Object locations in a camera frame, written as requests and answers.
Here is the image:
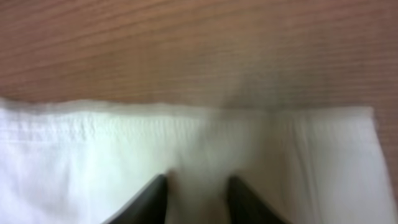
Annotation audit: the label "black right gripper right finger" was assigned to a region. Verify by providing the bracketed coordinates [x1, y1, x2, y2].
[226, 176, 288, 224]

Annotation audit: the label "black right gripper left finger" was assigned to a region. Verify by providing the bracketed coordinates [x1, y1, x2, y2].
[106, 174, 168, 224]

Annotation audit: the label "beige khaki shorts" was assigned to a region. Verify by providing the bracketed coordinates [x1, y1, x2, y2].
[1, 100, 397, 223]

